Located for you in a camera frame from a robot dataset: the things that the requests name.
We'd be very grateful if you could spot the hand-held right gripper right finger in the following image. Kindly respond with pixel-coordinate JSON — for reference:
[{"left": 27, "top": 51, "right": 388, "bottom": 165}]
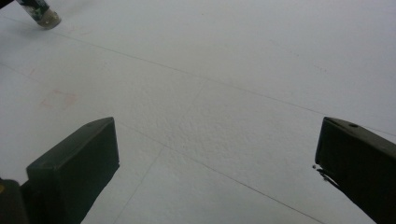
[{"left": 314, "top": 117, "right": 396, "bottom": 224}]

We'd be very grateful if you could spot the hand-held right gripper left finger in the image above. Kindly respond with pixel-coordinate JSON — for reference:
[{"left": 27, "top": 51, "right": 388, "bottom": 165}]
[{"left": 20, "top": 117, "right": 120, "bottom": 224}]

